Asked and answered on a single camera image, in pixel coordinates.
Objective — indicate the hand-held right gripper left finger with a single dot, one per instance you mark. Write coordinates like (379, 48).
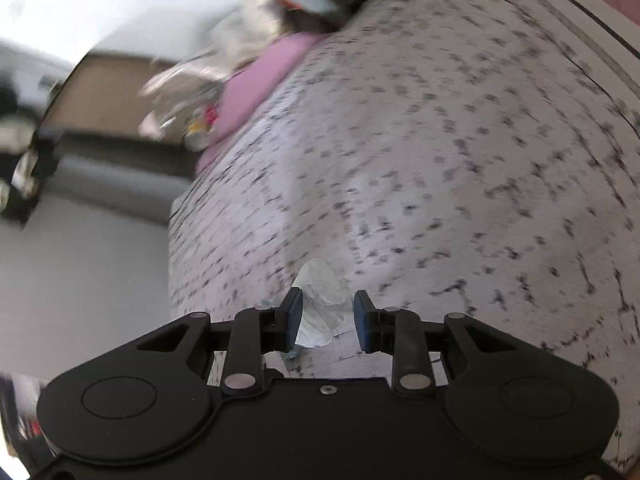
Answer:
(293, 317)

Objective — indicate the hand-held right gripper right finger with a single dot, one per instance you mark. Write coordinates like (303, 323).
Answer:
(362, 322)

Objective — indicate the white plastic bag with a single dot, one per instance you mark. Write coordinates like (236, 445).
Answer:
(324, 305)

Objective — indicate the pile of clear plastic bags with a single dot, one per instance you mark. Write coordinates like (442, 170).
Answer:
(215, 70)

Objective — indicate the black patterned white bedspread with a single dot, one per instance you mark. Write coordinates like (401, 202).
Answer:
(450, 160)

